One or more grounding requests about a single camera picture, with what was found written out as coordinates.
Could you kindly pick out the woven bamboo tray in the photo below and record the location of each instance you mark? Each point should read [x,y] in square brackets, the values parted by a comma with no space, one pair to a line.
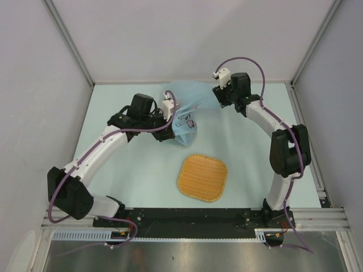
[202,177]

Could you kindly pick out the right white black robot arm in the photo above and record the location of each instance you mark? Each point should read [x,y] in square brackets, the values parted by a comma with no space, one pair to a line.
[289,150]

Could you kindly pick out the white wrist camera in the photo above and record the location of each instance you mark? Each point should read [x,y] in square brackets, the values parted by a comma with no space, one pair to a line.
[168,106]
[223,75]

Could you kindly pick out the right slotted cable duct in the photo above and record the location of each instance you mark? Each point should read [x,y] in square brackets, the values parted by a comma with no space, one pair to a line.
[266,235]

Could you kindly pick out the blue plastic bag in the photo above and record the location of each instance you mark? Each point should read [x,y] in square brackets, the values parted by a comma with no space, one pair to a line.
[192,96]

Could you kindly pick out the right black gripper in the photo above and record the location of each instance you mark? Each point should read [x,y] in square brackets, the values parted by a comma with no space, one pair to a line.
[220,94]

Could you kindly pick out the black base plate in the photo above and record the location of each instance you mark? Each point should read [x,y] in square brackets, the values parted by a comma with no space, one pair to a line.
[180,223]

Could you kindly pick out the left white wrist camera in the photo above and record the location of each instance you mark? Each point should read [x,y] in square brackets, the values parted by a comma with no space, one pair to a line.
[168,106]

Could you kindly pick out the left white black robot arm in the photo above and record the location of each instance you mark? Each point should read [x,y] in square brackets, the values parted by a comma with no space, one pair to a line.
[67,187]

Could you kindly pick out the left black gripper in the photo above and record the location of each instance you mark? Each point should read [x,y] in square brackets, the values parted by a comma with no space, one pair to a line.
[165,134]

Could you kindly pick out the slotted cable duct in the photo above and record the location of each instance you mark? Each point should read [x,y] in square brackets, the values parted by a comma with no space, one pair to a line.
[266,235]
[86,235]

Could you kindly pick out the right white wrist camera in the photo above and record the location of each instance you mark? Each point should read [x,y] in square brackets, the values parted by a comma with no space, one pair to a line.
[223,75]

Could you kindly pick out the aluminium frame rail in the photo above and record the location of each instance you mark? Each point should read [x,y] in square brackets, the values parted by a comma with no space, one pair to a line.
[307,219]

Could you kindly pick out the left slotted cable duct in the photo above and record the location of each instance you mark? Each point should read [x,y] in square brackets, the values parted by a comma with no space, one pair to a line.
[86,235]

